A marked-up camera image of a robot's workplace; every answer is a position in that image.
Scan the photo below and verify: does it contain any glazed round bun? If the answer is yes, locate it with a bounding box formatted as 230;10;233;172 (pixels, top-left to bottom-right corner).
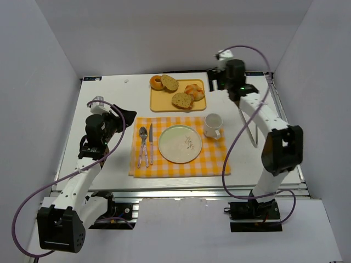
184;84;205;101

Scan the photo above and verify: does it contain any silver spoon pink handle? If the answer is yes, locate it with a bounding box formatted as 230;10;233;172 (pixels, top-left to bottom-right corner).
137;128;149;169

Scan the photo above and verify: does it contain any left blue corner label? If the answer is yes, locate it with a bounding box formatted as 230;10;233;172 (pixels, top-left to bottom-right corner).
83;76;102;82

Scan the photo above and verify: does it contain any pale green floral plate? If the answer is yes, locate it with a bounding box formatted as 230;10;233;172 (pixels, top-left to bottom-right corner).
157;124;202;164

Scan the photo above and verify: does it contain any silver knife pink handle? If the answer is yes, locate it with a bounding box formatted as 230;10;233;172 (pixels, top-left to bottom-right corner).
149;123;154;165

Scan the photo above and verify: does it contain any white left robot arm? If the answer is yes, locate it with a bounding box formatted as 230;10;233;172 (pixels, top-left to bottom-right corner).
37;101;137;253

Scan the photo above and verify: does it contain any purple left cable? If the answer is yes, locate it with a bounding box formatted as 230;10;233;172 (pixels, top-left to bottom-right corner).
12;100;134;258

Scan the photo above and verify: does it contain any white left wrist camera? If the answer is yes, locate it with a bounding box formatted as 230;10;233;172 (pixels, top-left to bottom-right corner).
89;96;110;115

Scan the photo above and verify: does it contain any purple cable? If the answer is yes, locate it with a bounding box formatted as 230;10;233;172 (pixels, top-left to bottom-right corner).
12;100;134;258
218;45;297;226

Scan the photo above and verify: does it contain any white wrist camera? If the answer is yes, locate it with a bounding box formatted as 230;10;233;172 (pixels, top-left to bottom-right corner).
215;49;234;71
89;96;110;115

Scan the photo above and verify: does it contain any right blue corner label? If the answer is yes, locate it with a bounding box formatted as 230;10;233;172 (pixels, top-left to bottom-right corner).
245;71;265;76

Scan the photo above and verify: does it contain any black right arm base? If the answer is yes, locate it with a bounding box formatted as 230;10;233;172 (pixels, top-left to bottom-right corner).
223;199;282;233

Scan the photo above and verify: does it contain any seeded bread slice rear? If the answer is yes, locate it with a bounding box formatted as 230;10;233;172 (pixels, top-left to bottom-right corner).
161;75;179;91

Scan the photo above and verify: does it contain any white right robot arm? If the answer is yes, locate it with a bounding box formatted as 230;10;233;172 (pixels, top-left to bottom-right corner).
223;59;303;217

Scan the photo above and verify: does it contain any ring doughnut bread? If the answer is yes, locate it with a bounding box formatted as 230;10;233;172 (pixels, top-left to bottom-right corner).
149;75;164;90

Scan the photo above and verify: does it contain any yellow plastic tray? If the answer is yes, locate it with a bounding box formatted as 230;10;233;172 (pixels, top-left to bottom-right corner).
150;79;207;112

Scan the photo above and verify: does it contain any yellow checkered cloth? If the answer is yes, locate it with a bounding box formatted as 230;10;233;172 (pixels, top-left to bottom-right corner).
129;117;227;178

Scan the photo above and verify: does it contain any white ceramic mug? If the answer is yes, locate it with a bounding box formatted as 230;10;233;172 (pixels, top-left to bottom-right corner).
203;113;223;140

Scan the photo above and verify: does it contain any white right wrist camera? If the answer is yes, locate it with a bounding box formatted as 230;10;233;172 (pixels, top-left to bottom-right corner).
215;49;234;71

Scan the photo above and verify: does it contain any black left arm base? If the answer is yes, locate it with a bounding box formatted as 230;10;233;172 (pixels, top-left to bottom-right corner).
86;191;136;230

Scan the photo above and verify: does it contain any seeded bread slice front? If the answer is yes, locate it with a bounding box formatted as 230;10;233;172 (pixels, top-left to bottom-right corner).
172;93;194;109

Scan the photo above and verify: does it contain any seeded bread slice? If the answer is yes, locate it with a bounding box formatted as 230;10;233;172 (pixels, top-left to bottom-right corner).
172;93;194;109
161;75;179;91

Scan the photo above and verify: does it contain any blue corner label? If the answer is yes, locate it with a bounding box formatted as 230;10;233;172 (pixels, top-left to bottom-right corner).
83;76;102;82
245;71;265;76

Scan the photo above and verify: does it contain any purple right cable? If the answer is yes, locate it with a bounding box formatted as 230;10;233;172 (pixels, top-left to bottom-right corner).
218;45;297;226

